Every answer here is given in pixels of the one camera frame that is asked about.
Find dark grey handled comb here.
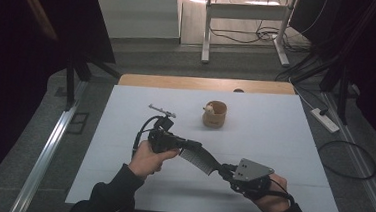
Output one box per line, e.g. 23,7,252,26
176,144,227,178

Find black looped floor cable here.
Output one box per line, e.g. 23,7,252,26
315,138,376,182

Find wooden table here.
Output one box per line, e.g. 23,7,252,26
117,70,297,98

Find person's right hand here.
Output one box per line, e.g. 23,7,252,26
252,171,294,212

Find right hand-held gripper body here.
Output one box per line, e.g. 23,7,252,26
229,157,276,202

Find black tripod stand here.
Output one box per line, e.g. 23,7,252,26
62,51,124,115
271,0,376,128

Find white power strip cable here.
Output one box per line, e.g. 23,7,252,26
286,77,320,111

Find white metal stand frame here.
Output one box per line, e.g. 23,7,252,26
200,0,300,71

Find person's left hand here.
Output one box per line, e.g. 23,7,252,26
127,139,181,183

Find aluminium floor rail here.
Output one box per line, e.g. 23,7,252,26
8,75,89,212
313,90,376,212

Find small pale toy figure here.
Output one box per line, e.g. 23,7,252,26
202,101,216,116

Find white board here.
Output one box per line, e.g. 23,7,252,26
64,79,353,212

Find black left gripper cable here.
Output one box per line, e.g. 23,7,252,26
130,113,166,161

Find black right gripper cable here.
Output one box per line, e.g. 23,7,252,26
266,178,297,208

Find round wooden cup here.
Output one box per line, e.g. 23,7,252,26
202,99,228,130

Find tangle of black floor cables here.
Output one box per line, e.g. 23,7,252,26
208,20,313,55

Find white power strip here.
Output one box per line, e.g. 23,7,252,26
308,107,342,135

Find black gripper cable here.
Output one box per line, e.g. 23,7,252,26
130,113,166,161
266,178,297,208

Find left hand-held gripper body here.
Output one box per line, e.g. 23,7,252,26
145,103,181,155

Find dark floor socket cover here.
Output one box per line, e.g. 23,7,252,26
66,111,90,136

